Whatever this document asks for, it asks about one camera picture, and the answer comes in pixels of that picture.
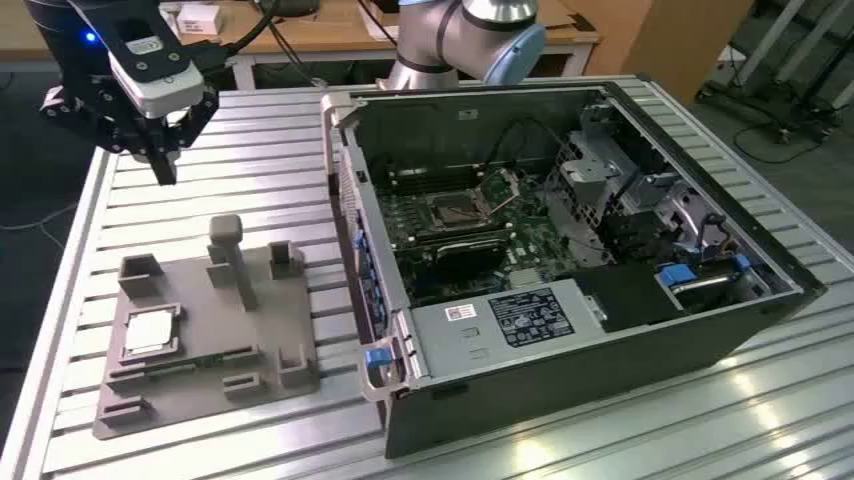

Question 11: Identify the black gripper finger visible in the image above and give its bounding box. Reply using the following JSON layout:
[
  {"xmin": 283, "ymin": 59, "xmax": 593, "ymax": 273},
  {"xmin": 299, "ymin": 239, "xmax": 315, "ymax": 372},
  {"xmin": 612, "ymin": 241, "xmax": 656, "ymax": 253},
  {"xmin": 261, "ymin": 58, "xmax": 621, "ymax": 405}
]
[
  {"xmin": 159, "ymin": 91, "xmax": 222, "ymax": 187},
  {"xmin": 39, "ymin": 78, "xmax": 167, "ymax": 186}
]

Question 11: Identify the silver CPU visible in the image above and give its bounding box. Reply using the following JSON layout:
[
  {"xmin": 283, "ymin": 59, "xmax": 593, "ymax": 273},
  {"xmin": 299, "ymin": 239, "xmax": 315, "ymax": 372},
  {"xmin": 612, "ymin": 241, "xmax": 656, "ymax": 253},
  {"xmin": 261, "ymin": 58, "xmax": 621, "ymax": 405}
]
[{"xmin": 125, "ymin": 310, "xmax": 181, "ymax": 352}]

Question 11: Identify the blue expansion slot retainer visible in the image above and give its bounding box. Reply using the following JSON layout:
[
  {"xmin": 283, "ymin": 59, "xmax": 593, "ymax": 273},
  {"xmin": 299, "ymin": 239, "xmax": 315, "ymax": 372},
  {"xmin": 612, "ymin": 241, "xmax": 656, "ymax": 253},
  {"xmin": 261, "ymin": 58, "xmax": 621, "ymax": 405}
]
[{"xmin": 352, "ymin": 209, "xmax": 390, "ymax": 326}]

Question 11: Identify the black RAM slot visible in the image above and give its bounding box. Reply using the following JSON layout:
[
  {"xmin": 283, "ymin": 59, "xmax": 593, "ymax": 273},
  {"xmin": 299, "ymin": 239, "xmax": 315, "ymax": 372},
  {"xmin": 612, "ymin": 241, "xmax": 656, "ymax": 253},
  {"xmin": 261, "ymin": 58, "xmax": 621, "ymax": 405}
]
[
  {"xmin": 392, "ymin": 175, "xmax": 482, "ymax": 189},
  {"xmin": 389, "ymin": 163, "xmax": 480, "ymax": 177},
  {"xmin": 390, "ymin": 169, "xmax": 481, "ymax": 183},
  {"xmin": 393, "ymin": 181, "xmax": 484, "ymax": 196}
]

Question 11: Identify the CPU socket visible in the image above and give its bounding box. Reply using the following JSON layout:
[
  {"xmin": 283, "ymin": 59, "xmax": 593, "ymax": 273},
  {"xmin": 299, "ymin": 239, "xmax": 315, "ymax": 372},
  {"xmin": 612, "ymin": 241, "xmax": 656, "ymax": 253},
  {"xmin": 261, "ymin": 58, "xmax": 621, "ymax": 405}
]
[{"xmin": 426, "ymin": 192, "xmax": 496, "ymax": 231}]

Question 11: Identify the small white box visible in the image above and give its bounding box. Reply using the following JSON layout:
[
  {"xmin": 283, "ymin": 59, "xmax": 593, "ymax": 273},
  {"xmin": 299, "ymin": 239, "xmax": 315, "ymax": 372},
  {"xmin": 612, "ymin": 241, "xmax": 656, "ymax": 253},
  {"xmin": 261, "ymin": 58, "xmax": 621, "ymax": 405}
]
[{"xmin": 177, "ymin": 4, "xmax": 226, "ymax": 36}]

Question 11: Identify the wooden desk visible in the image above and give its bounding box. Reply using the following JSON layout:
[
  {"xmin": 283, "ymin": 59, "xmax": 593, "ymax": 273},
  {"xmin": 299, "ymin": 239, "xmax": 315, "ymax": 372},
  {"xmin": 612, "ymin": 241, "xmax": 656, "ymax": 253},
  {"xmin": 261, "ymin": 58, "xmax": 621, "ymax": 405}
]
[{"xmin": 0, "ymin": 0, "xmax": 602, "ymax": 91}]

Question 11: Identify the open cardboard box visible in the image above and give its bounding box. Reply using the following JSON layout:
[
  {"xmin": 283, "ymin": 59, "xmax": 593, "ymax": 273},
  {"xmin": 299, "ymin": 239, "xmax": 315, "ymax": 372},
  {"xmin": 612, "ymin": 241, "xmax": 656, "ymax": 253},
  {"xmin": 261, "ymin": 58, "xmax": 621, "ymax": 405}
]
[{"xmin": 357, "ymin": 0, "xmax": 402, "ymax": 41}]

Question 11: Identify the grey parts rack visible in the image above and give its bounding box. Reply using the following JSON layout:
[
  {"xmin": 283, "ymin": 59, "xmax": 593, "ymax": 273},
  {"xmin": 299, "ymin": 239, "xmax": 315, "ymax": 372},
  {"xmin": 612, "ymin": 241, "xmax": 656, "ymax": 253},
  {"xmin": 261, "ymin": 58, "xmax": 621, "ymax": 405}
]
[{"xmin": 91, "ymin": 214, "xmax": 322, "ymax": 441}]

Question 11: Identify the open socket cover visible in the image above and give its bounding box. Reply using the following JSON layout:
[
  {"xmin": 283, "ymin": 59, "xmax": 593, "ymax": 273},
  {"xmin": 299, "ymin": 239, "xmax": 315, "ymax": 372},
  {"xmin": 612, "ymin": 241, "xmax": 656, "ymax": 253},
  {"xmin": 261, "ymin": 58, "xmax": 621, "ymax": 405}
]
[{"xmin": 477, "ymin": 167, "xmax": 529, "ymax": 216}]

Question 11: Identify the green RAM stick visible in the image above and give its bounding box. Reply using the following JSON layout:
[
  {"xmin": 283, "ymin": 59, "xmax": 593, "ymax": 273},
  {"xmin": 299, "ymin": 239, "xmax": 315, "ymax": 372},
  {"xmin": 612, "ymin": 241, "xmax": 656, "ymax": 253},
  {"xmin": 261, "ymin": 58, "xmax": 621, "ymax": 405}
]
[{"xmin": 141, "ymin": 352, "xmax": 233, "ymax": 376}]

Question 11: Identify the black graphics card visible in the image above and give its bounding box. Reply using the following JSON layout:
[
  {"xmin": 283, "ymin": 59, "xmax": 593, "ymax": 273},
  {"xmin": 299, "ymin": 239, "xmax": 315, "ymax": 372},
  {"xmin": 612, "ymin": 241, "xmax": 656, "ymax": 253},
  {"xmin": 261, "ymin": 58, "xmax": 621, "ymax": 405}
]
[{"xmin": 417, "ymin": 232, "xmax": 513, "ymax": 294}]

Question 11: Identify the green motherboard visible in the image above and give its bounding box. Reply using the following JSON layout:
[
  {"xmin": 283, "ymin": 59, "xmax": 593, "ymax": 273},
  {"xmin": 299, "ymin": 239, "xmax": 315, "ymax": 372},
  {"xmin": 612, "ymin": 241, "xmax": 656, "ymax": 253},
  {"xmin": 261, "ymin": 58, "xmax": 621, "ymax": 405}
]
[{"xmin": 370, "ymin": 164, "xmax": 582, "ymax": 309}]

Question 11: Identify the silver metal drive cage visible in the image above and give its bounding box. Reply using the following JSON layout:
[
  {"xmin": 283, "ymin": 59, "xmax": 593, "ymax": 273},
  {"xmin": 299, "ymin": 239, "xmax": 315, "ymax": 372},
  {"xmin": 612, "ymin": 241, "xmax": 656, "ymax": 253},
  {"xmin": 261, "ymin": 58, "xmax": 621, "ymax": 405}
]
[{"xmin": 546, "ymin": 89, "xmax": 736, "ymax": 271}]

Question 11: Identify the grey power supply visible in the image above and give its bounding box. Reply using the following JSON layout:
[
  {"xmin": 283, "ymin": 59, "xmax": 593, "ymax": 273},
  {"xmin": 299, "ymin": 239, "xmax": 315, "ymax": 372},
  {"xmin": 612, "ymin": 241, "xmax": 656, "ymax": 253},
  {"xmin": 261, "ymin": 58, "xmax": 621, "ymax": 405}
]
[{"xmin": 406, "ymin": 279, "xmax": 609, "ymax": 379}]

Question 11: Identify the small silver heatsink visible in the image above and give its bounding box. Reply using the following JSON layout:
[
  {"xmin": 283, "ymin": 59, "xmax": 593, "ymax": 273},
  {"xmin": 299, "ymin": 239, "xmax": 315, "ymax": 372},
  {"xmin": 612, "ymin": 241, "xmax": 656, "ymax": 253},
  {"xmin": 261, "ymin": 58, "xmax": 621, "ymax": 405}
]
[{"xmin": 510, "ymin": 269, "xmax": 556, "ymax": 289}]

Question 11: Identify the flat brown cardboard sheet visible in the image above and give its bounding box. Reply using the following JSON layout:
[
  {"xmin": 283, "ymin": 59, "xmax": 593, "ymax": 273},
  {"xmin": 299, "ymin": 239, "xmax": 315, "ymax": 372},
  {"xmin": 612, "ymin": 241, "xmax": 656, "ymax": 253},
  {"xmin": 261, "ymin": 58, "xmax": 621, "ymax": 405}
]
[{"xmin": 533, "ymin": 0, "xmax": 602, "ymax": 36}]

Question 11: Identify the wooden cabinet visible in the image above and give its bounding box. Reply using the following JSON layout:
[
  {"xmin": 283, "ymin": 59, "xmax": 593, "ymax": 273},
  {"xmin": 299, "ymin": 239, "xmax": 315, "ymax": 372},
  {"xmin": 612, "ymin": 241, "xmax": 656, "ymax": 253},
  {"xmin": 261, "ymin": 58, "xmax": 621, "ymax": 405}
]
[{"xmin": 580, "ymin": 0, "xmax": 762, "ymax": 106}]

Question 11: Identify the black plastic shroud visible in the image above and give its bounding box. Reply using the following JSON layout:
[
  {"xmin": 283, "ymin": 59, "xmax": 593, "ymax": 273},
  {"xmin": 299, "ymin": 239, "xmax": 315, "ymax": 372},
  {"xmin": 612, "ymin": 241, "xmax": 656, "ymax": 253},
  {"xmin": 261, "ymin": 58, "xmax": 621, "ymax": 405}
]
[{"xmin": 573, "ymin": 262, "xmax": 689, "ymax": 334}]

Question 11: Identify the black open PC case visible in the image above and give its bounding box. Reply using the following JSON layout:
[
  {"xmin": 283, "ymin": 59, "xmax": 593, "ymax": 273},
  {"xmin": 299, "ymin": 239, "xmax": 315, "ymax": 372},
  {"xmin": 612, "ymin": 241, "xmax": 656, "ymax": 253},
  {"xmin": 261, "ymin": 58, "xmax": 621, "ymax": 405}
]
[{"xmin": 319, "ymin": 79, "xmax": 829, "ymax": 460}]

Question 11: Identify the hard disk in blue carrier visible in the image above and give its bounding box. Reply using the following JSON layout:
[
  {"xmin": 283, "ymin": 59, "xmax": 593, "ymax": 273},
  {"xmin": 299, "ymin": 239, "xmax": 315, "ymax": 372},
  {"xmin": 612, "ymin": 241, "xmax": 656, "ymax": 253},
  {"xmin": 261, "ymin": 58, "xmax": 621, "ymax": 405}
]
[{"xmin": 657, "ymin": 254, "xmax": 756, "ymax": 311}]

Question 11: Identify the black wheeled cart base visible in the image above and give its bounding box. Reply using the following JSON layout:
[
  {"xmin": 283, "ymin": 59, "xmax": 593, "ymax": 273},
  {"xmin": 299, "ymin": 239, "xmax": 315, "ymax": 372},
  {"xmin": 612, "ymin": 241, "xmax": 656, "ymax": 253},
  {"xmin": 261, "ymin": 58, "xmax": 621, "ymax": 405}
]
[{"xmin": 697, "ymin": 74, "xmax": 847, "ymax": 146}]

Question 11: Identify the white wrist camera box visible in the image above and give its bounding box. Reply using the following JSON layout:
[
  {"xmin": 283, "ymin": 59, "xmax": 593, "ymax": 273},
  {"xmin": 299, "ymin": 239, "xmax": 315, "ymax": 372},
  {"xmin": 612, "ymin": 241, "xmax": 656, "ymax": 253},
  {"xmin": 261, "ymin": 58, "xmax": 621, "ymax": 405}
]
[{"xmin": 70, "ymin": 0, "xmax": 206, "ymax": 120}]

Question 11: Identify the loose cable with silver plug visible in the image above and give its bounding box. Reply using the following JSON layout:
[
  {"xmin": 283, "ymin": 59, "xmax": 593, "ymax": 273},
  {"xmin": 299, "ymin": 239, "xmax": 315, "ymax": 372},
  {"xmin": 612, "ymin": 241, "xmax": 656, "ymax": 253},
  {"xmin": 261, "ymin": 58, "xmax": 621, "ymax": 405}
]
[{"xmin": 266, "ymin": 29, "xmax": 329, "ymax": 89}]

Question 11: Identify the black camera cable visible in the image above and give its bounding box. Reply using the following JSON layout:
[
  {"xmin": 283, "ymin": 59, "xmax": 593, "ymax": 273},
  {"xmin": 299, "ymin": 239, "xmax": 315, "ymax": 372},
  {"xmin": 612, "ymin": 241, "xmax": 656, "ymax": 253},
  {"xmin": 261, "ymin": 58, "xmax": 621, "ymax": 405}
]
[{"xmin": 190, "ymin": 0, "xmax": 282, "ymax": 71}]

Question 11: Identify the white floor cable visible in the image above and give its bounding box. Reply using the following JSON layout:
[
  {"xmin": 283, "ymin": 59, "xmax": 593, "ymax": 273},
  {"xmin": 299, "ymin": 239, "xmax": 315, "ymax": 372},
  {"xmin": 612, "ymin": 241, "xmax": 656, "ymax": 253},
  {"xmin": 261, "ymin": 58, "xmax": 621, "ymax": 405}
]
[{"xmin": 0, "ymin": 199, "xmax": 75, "ymax": 231}]

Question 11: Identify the black looped wire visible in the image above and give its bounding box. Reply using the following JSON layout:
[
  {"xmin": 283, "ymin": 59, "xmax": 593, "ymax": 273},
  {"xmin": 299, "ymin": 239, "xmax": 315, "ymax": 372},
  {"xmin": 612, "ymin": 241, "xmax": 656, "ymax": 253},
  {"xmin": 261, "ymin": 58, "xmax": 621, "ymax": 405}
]
[{"xmin": 484, "ymin": 117, "xmax": 569, "ymax": 169}]

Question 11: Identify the black floor cable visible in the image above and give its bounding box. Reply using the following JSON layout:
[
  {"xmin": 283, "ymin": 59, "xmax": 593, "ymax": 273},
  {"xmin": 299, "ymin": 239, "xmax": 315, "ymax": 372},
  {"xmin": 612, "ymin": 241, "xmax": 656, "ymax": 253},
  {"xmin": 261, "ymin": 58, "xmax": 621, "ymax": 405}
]
[{"xmin": 733, "ymin": 122, "xmax": 823, "ymax": 164}]

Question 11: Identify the coloured wire bundle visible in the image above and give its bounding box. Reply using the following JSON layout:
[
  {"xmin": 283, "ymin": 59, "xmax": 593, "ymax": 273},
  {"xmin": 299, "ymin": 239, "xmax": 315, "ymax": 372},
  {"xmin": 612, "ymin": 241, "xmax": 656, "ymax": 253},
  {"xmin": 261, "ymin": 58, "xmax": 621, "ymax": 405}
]
[{"xmin": 686, "ymin": 212, "xmax": 736, "ymax": 261}]

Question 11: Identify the white metal frame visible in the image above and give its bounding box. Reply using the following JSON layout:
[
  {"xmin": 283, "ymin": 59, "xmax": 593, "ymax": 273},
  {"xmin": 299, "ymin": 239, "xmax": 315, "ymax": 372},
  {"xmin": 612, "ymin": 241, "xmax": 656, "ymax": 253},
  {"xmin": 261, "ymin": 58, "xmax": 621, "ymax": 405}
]
[{"xmin": 726, "ymin": 0, "xmax": 854, "ymax": 109}]

